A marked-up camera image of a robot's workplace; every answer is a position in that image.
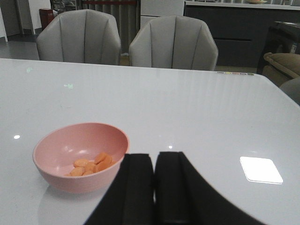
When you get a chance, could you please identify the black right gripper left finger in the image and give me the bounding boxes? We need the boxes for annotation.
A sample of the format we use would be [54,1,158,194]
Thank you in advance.
[85,154,154,225]

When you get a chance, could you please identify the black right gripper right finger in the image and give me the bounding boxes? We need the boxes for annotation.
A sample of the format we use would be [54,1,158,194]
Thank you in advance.
[155,152,261,225]

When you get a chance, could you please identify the orange ham slices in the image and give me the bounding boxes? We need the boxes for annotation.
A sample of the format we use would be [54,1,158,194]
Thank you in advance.
[65,152,116,177]

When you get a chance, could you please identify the pink plastic bowl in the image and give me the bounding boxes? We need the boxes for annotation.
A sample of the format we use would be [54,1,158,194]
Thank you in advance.
[32,122,129,193]

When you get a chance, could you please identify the right grey upholstered chair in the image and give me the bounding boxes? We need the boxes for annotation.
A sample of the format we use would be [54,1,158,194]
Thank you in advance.
[129,15,218,71]

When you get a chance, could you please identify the grey upholstered chair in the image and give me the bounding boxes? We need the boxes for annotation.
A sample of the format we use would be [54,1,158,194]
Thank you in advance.
[129,15,218,71]
[36,9,121,65]

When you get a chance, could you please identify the beige cushion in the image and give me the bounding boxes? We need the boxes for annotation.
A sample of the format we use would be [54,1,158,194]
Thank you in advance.
[262,52,300,87]

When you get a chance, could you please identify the left grey upholstered chair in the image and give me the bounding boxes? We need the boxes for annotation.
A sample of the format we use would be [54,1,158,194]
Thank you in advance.
[36,9,121,65]

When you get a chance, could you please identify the dark grey counter cabinet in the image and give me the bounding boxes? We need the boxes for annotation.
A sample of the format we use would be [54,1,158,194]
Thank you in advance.
[185,0,300,68]

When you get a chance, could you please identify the white cabinet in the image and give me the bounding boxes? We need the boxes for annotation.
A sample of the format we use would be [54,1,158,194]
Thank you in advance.
[140,0,185,28]

